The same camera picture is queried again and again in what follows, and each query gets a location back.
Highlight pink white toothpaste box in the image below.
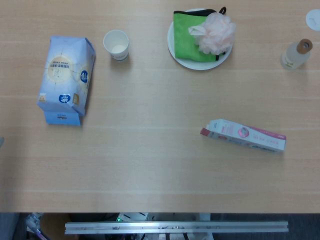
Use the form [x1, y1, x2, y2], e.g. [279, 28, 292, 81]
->
[200, 118, 287, 152]

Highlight white round plate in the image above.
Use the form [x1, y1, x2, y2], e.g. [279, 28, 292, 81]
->
[167, 8, 235, 71]

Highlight blue tissue paper pack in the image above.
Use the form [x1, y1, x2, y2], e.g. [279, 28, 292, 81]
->
[36, 35, 97, 126]

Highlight aluminium profile rail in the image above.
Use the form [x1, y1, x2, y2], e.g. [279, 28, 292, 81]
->
[64, 220, 289, 235]

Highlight pink mesh bath pouf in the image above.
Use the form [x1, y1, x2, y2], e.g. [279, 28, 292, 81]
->
[188, 12, 237, 55]

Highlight green microfibre cloth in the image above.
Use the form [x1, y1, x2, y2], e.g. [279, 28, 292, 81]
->
[173, 9, 227, 62]

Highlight glass bottle with wooden cap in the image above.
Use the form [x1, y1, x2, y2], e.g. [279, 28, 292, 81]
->
[280, 38, 314, 70]

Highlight white paper cup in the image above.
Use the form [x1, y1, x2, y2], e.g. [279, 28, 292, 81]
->
[103, 29, 130, 61]

